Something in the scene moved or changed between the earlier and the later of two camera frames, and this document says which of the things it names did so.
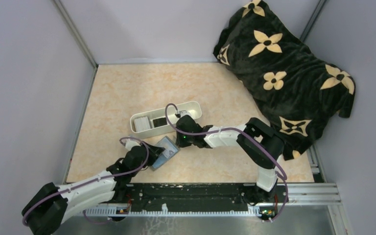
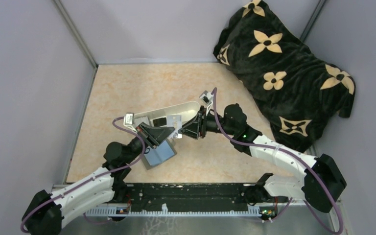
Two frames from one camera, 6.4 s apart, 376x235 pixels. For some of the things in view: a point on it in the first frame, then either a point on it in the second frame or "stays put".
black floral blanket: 302,92 stays put
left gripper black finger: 154,152 to 153,135
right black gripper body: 184,141 to 211,124
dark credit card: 159,122 stays put
